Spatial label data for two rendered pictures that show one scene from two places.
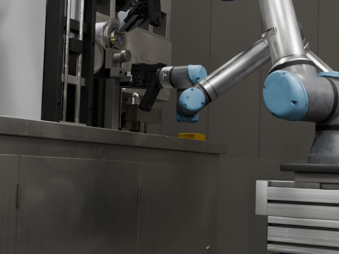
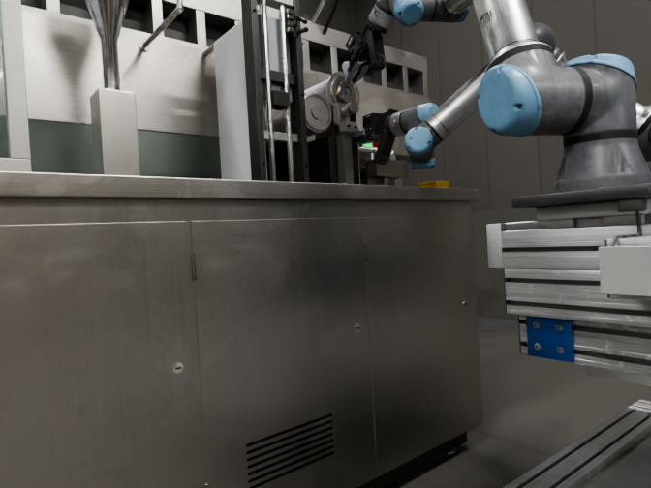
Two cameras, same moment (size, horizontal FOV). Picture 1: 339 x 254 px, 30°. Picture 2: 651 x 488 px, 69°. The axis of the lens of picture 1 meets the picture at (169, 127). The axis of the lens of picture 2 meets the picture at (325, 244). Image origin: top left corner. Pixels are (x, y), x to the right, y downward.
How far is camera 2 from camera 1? 68 cm
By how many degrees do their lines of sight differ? 19
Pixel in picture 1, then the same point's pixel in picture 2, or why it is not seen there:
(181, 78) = (411, 121)
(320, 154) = (571, 179)
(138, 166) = (361, 221)
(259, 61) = not seen: hidden behind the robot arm
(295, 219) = (542, 271)
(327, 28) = not seen: hidden behind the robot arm
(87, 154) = (287, 214)
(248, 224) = not seen: hidden behind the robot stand
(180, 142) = (414, 191)
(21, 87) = (243, 154)
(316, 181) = (567, 217)
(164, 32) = (422, 90)
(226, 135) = (507, 187)
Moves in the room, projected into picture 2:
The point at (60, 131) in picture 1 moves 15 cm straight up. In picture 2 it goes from (239, 189) to (235, 119)
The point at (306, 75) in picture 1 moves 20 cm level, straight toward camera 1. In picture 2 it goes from (537, 64) to (516, 20)
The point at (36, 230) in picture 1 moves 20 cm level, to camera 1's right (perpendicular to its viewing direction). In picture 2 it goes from (223, 302) to (310, 301)
